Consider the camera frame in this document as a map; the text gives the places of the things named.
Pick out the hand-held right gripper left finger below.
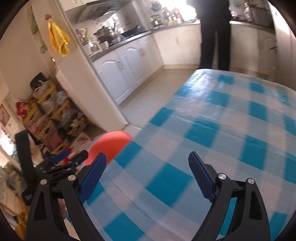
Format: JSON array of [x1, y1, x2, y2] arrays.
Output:
[[25, 152, 107, 241]]

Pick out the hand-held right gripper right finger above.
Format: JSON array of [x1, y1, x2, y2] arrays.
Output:
[[188, 151, 271, 241]]

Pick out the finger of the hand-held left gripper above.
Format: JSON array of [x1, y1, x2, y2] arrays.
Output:
[[66, 150, 89, 165], [45, 150, 70, 166]]

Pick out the red round stool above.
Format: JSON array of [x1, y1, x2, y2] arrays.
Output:
[[83, 131, 133, 166]]

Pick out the blue checked tablecloth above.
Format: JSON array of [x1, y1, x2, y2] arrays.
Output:
[[83, 68, 296, 241]]

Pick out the yellow storage rack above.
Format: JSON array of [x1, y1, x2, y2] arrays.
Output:
[[23, 80, 89, 154]]

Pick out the red bag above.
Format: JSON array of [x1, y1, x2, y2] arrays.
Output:
[[16, 101, 32, 121]]

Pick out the black bag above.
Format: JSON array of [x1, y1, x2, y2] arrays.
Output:
[[30, 72, 48, 90]]

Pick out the yellow hanging cloth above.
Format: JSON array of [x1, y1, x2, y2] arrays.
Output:
[[48, 20, 70, 57]]

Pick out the steel steamer pot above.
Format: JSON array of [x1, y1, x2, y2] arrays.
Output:
[[94, 26, 115, 43]]

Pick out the black frying pan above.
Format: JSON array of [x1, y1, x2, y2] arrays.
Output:
[[120, 25, 142, 38]]

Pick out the steel range hood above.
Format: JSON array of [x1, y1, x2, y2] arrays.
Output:
[[77, 0, 134, 23]]

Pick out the steel kettle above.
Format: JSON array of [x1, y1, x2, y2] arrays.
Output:
[[150, 14, 164, 27]]

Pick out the wall poster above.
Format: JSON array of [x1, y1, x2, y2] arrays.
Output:
[[30, 5, 48, 54]]

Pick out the white wall cabinets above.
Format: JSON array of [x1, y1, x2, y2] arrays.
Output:
[[58, 0, 93, 12]]

